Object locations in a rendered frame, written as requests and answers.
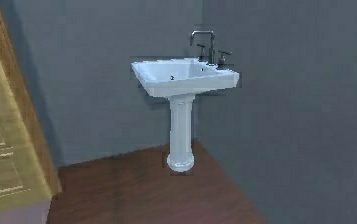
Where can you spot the grey metal faucet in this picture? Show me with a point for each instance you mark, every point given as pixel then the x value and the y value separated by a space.
pixel 211 46

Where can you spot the light wooden room door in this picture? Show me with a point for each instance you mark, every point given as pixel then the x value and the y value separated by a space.
pixel 9 140

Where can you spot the white pedestal sink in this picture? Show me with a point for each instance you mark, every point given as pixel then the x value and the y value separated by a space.
pixel 181 83

